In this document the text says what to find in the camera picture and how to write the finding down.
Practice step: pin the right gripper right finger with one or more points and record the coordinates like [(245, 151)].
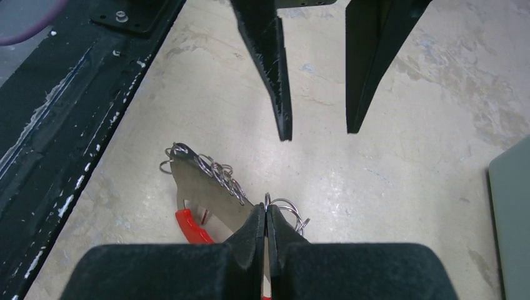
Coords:
[(303, 270)]

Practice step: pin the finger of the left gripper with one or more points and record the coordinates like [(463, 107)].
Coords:
[(261, 30), (375, 32)]

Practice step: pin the red handled metal key tool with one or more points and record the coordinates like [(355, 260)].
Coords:
[(211, 204)]

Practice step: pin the clear lidded grey storage box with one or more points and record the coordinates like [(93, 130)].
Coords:
[(508, 176)]

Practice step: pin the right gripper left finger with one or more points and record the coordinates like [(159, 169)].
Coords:
[(232, 269)]

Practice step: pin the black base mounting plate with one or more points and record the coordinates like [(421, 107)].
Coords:
[(59, 110)]

